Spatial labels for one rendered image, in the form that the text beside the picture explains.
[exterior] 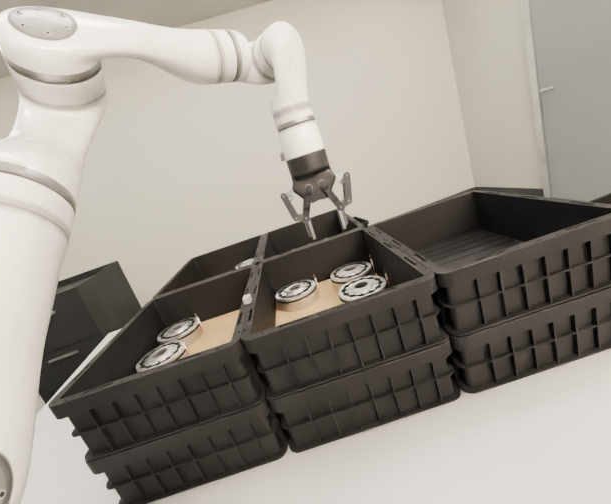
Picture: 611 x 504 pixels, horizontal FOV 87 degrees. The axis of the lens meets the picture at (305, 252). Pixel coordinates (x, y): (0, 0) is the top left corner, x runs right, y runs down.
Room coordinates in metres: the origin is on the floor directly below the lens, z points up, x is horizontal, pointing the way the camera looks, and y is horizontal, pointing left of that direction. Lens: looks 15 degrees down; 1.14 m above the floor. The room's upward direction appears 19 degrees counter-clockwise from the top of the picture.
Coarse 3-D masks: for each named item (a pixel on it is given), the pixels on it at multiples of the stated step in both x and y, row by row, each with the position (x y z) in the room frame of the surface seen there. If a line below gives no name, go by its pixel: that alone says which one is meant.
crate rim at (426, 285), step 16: (384, 240) 0.65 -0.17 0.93; (400, 256) 0.53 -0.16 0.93; (256, 272) 0.73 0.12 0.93; (432, 272) 0.43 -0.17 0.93; (256, 288) 0.62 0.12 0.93; (400, 288) 0.42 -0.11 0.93; (416, 288) 0.41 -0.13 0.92; (432, 288) 0.42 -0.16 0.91; (256, 304) 0.55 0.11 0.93; (352, 304) 0.42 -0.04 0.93; (368, 304) 0.41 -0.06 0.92; (384, 304) 0.41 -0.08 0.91; (400, 304) 0.41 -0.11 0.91; (304, 320) 0.42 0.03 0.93; (320, 320) 0.42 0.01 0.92; (336, 320) 0.41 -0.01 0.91; (352, 320) 0.41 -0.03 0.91; (256, 336) 0.42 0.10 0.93; (272, 336) 0.42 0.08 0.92; (288, 336) 0.42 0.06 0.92; (304, 336) 0.42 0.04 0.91; (256, 352) 0.42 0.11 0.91
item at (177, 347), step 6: (168, 342) 0.67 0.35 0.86; (174, 342) 0.66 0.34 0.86; (180, 342) 0.64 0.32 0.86; (156, 348) 0.66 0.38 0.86; (174, 348) 0.62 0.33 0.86; (180, 348) 0.62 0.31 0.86; (150, 354) 0.64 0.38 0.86; (174, 354) 0.60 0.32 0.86; (180, 354) 0.60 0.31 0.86; (144, 360) 0.62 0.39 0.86; (162, 360) 0.59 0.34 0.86; (168, 360) 0.58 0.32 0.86; (138, 366) 0.60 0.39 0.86; (144, 366) 0.60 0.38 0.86; (150, 366) 0.59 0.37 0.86; (156, 366) 0.57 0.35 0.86; (138, 372) 0.58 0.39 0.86
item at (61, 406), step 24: (192, 288) 0.80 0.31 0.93; (240, 312) 0.53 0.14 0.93; (120, 336) 0.62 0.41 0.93; (240, 336) 0.44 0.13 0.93; (96, 360) 0.54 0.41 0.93; (192, 360) 0.42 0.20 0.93; (216, 360) 0.42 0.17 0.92; (72, 384) 0.47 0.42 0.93; (120, 384) 0.42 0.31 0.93; (144, 384) 0.42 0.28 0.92; (72, 408) 0.42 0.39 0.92
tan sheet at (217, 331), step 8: (232, 312) 0.79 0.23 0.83; (208, 320) 0.80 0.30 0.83; (216, 320) 0.78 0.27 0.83; (224, 320) 0.76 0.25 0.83; (232, 320) 0.74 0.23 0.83; (208, 328) 0.74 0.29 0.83; (216, 328) 0.73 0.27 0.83; (224, 328) 0.71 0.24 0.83; (232, 328) 0.70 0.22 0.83; (208, 336) 0.70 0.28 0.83; (216, 336) 0.68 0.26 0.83; (224, 336) 0.67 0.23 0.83; (192, 344) 0.69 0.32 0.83; (200, 344) 0.67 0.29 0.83; (208, 344) 0.66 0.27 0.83; (216, 344) 0.64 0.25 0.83; (192, 352) 0.65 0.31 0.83
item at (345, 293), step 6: (366, 276) 0.66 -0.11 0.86; (372, 276) 0.65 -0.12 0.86; (378, 276) 0.64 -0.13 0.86; (348, 282) 0.66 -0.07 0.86; (354, 282) 0.65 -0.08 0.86; (378, 282) 0.61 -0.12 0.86; (384, 282) 0.60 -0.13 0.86; (342, 288) 0.64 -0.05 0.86; (348, 288) 0.63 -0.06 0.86; (372, 288) 0.59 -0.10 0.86; (378, 288) 0.58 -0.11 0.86; (384, 288) 0.58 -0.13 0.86; (342, 294) 0.61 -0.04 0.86; (348, 294) 0.60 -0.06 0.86; (354, 294) 0.59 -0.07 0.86; (360, 294) 0.58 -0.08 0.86; (366, 294) 0.57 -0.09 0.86; (348, 300) 0.58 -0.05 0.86
